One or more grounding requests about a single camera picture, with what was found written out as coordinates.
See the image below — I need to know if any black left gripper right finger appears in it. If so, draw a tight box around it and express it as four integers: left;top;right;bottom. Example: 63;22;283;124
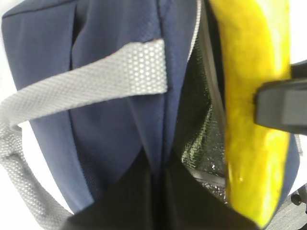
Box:
164;165;258;230

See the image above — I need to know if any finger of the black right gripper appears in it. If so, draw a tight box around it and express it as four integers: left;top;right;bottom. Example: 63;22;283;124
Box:
291;60;307;79
254;80;307;133

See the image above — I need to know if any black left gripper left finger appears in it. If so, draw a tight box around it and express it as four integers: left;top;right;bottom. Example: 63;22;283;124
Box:
62;149;168;230

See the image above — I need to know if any yellow banana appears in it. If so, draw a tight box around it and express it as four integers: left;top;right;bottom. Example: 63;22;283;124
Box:
210;0;291;228

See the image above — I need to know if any navy blue lunch bag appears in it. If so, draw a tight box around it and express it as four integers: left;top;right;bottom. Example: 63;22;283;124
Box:
0;0;304;230

